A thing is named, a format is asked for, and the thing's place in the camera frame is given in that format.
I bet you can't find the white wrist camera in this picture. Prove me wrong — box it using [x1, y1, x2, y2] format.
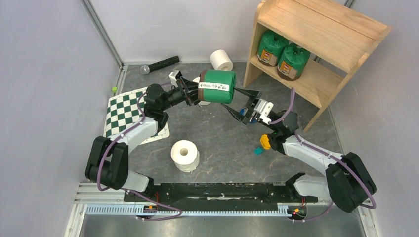
[169, 70, 182, 87]
[254, 99, 274, 124]

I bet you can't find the blue toy car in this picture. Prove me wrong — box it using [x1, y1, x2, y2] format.
[240, 108, 257, 124]

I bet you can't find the brown-topped green paper roll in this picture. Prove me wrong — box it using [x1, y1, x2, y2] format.
[198, 70, 236, 104]

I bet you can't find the white roll near wall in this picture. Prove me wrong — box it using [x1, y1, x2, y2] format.
[209, 49, 233, 71]

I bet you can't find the white roll front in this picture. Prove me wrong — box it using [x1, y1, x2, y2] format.
[170, 140, 200, 172]

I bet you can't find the black microphone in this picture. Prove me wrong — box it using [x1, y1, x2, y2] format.
[140, 56, 180, 75]

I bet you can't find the wooden two-tier shelf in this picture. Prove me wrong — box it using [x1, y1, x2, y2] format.
[243, 0, 392, 131]

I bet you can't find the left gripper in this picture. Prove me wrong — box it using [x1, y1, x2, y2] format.
[160, 76, 211, 111]

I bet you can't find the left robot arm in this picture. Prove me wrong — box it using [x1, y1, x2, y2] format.
[85, 77, 199, 201]

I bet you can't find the green white chess mat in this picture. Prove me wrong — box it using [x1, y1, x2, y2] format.
[102, 85, 170, 145]

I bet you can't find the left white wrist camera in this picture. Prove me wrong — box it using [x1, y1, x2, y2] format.
[169, 70, 182, 87]

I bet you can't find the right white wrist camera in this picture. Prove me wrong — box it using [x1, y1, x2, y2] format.
[254, 99, 274, 124]

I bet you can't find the yellow toy block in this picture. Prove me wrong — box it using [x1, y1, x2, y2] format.
[259, 134, 271, 150]

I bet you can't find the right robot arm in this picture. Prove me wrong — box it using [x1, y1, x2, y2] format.
[222, 88, 377, 213]

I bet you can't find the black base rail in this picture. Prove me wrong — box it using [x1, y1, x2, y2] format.
[143, 183, 318, 212]

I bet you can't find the teal toy cube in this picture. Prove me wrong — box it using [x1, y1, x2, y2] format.
[254, 147, 265, 156]

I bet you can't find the white roll centre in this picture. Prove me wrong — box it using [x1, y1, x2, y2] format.
[193, 77, 210, 106]

